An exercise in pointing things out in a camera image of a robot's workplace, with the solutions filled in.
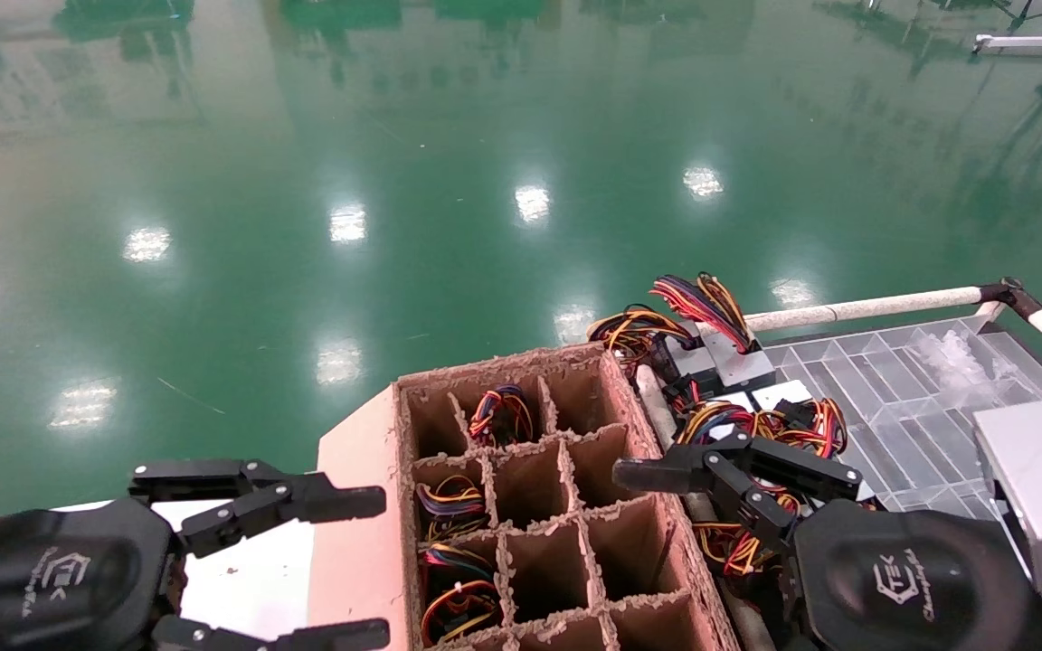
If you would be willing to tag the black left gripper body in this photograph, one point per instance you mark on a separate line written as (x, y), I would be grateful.
(42, 579)

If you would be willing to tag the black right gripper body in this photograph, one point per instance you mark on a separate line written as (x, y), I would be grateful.
(901, 588)

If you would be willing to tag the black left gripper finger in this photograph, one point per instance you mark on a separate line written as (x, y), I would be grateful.
(340, 636)
(340, 503)

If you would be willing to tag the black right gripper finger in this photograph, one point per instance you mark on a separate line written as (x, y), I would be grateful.
(666, 474)

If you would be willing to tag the brown cardboard divider box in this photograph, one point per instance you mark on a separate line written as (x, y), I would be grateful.
(358, 542)

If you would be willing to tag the clear plastic compartment tray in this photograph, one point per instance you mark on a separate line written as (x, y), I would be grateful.
(901, 425)

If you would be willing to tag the crumpled clear plastic bag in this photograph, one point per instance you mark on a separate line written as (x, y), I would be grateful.
(955, 357)

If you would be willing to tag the black pipe corner joint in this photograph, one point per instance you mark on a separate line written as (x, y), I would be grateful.
(1011, 294)

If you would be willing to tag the white wheeled stand frame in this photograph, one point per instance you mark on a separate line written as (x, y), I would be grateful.
(1018, 42)

